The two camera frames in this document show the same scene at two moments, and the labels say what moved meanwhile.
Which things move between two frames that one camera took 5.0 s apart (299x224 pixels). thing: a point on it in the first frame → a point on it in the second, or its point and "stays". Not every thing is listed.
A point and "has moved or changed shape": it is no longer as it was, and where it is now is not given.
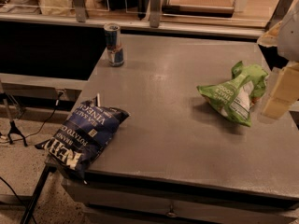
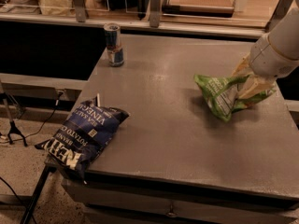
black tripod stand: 12,127 stays
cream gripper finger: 270,37 → 243,69
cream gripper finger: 285,92 → 259,86
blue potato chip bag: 81,137 stays
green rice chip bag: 235,97 has moved or changed shape
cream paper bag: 55,0 stays
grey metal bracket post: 155,6 stays
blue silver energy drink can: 114,48 stays
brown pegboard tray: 201,0 stays
